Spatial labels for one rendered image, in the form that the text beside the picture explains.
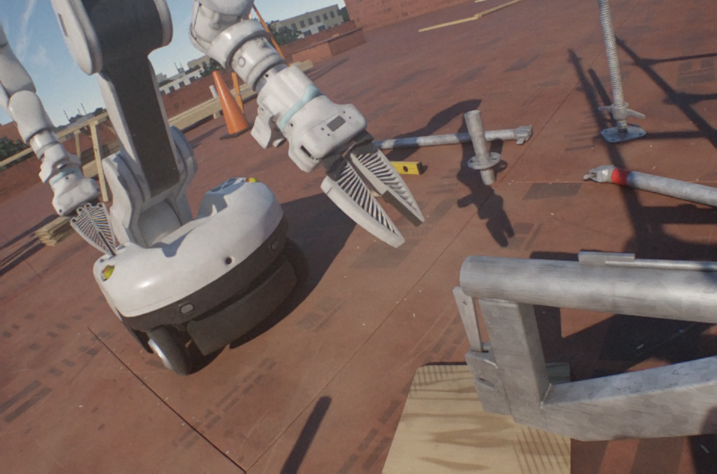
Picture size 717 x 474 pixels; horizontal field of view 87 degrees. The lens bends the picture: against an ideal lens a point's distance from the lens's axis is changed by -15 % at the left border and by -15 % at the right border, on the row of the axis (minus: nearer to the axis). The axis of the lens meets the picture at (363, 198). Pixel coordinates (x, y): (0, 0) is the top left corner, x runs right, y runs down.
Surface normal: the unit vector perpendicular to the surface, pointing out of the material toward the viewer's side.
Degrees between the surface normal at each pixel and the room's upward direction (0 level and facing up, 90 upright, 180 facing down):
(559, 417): 90
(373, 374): 0
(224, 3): 64
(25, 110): 79
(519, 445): 0
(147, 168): 116
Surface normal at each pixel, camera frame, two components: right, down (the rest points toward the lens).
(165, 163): 0.76, 0.44
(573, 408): -0.59, 0.50
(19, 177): 0.73, 0.01
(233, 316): 0.56, 0.14
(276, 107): -0.09, 0.02
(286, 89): 0.07, -0.13
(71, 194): 0.58, -0.18
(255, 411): -0.33, -0.87
